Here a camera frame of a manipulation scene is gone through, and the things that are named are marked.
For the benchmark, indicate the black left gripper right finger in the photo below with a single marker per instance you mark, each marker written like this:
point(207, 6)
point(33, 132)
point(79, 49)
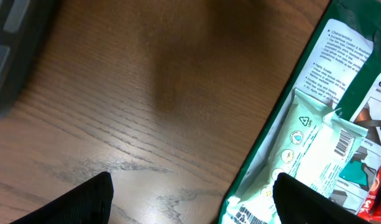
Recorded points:
point(298, 204)

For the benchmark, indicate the thin orange sachet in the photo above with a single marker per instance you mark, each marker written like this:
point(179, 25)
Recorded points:
point(371, 208)

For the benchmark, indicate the light green wipes pack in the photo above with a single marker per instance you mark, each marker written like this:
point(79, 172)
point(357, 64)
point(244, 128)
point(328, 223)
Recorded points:
point(313, 145)

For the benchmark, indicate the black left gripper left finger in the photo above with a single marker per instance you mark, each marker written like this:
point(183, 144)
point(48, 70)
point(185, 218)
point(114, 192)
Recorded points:
point(88, 203)

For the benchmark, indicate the green 3M gloves package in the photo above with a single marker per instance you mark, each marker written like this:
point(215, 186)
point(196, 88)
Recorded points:
point(340, 67)

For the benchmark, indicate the grey plastic mesh basket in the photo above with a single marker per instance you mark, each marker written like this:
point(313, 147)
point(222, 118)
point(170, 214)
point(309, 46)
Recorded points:
point(23, 27)

